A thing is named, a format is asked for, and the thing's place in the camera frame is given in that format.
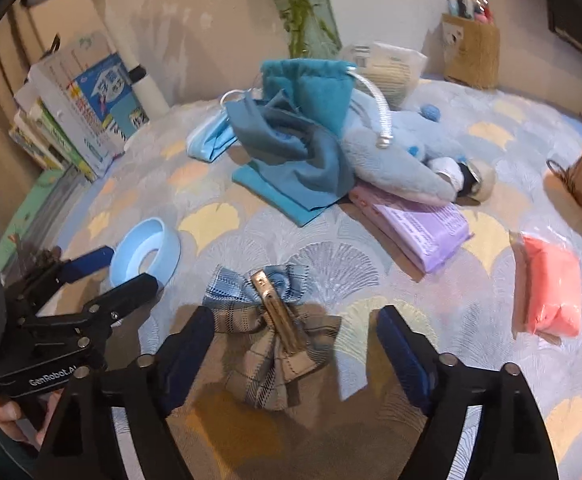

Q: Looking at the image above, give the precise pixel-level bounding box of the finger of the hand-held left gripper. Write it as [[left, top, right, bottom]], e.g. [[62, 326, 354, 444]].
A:
[[8, 245, 116, 293], [6, 274, 161, 341]]

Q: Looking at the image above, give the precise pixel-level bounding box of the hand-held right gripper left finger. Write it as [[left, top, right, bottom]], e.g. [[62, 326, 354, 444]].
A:
[[33, 305, 217, 480]]

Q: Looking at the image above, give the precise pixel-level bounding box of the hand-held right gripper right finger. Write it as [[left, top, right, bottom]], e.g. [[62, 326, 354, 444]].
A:
[[375, 305, 559, 480]]

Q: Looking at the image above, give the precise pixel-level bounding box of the light blue tape ring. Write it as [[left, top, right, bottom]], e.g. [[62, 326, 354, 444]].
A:
[[109, 217, 182, 288]]

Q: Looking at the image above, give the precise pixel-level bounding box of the plaid bow hair clip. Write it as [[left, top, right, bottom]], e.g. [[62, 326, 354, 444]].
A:
[[203, 264, 342, 411]]

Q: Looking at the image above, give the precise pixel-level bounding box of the light blue plush rabbit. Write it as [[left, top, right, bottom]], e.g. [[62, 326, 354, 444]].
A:
[[338, 102, 467, 206]]

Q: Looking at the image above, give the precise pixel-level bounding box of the person's left forearm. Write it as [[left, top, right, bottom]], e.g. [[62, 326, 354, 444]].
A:
[[0, 425, 39, 480]]

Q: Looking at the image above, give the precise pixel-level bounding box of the person's left hand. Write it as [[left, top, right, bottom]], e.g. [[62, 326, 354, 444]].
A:
[[0, 390, 66, 448]]

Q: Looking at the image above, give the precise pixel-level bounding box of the patterned table mat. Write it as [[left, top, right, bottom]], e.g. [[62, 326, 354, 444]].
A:
[[46, 77, 582, 480]]

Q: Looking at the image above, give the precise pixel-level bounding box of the purple tissue packet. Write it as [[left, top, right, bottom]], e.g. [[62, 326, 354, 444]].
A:
[[349, 185, 474, 275]]

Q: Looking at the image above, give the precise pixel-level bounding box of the stack of books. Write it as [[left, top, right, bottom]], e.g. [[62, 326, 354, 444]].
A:
[[8, 95, 96, 183]]

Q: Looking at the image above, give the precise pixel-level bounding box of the small light blue book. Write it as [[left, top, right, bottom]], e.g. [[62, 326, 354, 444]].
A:
[[108, 95, 152, 141]]

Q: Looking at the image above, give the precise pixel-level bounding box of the pink packet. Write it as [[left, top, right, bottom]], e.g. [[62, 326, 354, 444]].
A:
[[510, 231, 582, 337]]

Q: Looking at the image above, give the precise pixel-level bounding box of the large white book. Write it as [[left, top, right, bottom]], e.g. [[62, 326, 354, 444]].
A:
[[26, 32, 136, 176]]

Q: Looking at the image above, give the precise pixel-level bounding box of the blue face mask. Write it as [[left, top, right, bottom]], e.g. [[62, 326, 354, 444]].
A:
[[187, 89, 252, 163]]

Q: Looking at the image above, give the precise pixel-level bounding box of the white desk lamp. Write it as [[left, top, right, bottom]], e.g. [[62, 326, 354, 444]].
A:
[[83, 0, 172, 118]]

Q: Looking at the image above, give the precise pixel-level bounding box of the small black white doll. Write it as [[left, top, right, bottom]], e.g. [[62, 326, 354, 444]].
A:
[[431, 157, 497, 203]]

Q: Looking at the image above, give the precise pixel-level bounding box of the dark blue cloth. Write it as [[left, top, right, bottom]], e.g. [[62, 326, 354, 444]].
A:
[[226, 92, 357, 211]]

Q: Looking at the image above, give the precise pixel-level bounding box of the white wipes packet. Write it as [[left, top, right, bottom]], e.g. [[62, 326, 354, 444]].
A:
[[340, 41, 428, 108]]

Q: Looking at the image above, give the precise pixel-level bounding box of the woven pen holder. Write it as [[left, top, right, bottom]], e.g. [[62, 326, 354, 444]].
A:
[[441, 14, 501, 90]]

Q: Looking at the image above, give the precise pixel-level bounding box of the glass vase with plant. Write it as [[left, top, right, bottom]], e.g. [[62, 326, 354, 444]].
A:
[[266, 0, 342, 61]]

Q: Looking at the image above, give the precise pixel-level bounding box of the bunch of pens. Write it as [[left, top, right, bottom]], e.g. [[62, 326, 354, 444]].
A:
[[446, 0, 497, 25]]

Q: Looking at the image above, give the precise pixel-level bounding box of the teal drawstring pouch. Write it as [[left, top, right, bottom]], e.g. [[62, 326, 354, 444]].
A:
[[261, 58, 397, 150]]

